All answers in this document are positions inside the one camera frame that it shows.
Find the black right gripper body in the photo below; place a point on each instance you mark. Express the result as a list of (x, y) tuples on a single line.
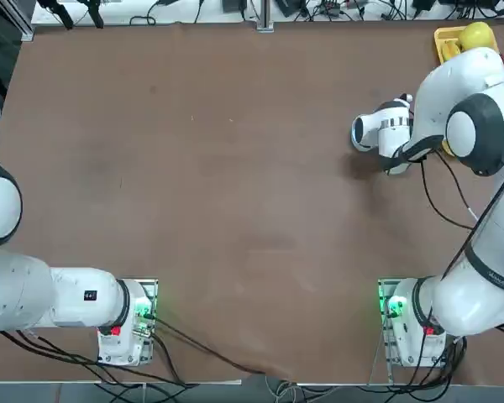
[(410, 105)]

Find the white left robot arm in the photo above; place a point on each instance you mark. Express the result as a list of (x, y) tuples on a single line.
[(17, 289)]

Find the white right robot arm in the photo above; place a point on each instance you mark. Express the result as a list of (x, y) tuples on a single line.
[(466, 84)]

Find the yellow bowl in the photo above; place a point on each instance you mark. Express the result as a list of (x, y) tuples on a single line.
[(446, 148)]

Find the yellow-green starfruit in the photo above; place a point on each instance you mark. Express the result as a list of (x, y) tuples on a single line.
[(450, 50)]

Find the yellow tray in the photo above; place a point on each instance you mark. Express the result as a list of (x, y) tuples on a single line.
[(439, 38)]

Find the round green fruit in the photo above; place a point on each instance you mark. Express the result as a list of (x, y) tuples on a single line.
[(476, 35)]

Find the black box with orange ports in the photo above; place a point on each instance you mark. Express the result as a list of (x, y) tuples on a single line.
[(332, 5)]

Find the black power adapter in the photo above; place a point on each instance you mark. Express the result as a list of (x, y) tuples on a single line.
[(292, 6)]

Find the black tripod leg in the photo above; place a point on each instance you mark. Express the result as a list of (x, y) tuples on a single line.
[(94, 14), (63, 14)]

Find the aluminium profile post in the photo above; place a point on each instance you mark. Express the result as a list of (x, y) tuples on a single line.
[(265, 17)]

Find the aluminium corner rail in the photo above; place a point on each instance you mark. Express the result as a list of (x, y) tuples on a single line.
[(27, 25)]

